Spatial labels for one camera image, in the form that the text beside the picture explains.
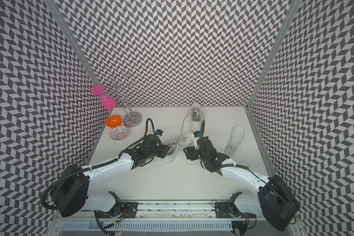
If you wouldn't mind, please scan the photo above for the silver wire glass rack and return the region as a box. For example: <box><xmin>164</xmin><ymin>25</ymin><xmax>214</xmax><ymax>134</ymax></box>
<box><xmin>109</xmin><ymin>73</ymin><xmax>143</xmax><ymax>128</ymax></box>

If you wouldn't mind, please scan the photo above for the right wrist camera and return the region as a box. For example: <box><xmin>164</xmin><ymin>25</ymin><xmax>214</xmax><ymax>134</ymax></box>
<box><xmin>193</xmin><ymin>131</ymin><xmax>201</xmax><ymax>147</ymax></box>

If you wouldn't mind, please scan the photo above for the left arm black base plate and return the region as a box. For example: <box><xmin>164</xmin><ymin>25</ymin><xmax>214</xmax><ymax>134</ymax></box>
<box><xmin>97</xmin><ymin>202</ymin><xmax>139</xmax><ymax>219</ymax></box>

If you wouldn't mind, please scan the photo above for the orange bowl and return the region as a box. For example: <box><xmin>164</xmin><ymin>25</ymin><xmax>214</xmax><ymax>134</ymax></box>
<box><xmin>105</xmin><ymin>115</ymin><xmax>122</xmax><ymax>128</ymax></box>

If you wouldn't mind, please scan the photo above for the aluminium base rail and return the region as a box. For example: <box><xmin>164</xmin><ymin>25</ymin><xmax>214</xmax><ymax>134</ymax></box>
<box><xmin>51</xmin><ymin>200</ymin><xmax>301</xmax><ymax>222</ymax></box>

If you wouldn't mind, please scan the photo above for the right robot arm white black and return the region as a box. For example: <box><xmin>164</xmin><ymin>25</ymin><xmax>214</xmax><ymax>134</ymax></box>
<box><xmin>184</xmin><ymin>122</ymin><xmax>301</xmax><ymax>231</ymax></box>

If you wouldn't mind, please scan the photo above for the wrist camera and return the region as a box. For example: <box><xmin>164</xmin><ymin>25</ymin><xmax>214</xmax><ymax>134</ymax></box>
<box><xmin>155</xmin><ymin>129</ymin><xmax>163</xmax><ymax>141</ymax></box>
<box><xmin>193</xmin><ymin>131</ymin><xmax>201</xmax><ymax>147</ymax></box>

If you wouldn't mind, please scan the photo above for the pink wine glass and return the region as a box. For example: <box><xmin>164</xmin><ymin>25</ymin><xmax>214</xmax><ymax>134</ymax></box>
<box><xmin>91</xmin><ymin>85</ymin><xmax>117</xmax><ymax>110</ymax></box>

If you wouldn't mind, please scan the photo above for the patterned floral bowl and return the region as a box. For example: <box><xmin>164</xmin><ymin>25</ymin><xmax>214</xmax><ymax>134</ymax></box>
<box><xmin>109</xmin><ymin>125</ymin><xmax>128</xmax><ymax>141</ymax></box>

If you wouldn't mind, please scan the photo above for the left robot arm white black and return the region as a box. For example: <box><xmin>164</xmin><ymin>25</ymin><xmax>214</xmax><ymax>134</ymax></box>
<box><xmin>40</xmin><ymin>129</ymin><xmax>170</xmax><ymax>217</ymax></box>

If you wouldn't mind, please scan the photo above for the white shoe insole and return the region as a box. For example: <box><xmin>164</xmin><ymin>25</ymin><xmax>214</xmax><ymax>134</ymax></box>
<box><xmin>225</xmin><ymin>125</ymin><xmax>245</xmax><ymax>156</ymax></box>

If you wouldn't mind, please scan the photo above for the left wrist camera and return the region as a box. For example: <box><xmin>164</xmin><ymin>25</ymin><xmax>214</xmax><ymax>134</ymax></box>
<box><xmin>155</xmin><ymin>129</ymin><xmax>163</xmax><ymax>141</ymax></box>

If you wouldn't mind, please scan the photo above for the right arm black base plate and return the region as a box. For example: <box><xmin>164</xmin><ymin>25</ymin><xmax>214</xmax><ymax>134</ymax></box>
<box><xmin>211</xmin><ymin>201</ymin><xmax>256</xmax><ymax>219</ymax></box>

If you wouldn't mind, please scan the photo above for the white sneaker one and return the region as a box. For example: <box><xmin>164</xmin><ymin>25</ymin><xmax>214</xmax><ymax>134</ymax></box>
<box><xmin>163</xmin><ymin>131</ymin><xmax>194</xmax><ymax>163</ymax></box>
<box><xmin>181</xmin><ymin>102</ymin><xmax>205</xmax><ymax>134</ymax></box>

